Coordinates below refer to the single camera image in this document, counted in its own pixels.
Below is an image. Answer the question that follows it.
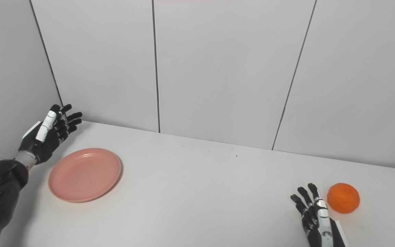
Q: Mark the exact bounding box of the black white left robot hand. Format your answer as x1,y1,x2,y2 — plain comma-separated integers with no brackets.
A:
18,104,83,165

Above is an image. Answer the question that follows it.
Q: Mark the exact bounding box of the orange fruit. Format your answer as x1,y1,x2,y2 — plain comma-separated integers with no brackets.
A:
327,183,360,214

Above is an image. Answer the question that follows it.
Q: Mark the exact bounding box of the pink round plate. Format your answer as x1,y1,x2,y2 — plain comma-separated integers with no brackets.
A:
48,148,122,203

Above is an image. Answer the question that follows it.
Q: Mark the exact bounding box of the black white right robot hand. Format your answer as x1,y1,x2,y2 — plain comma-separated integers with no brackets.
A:
290,183,349,247

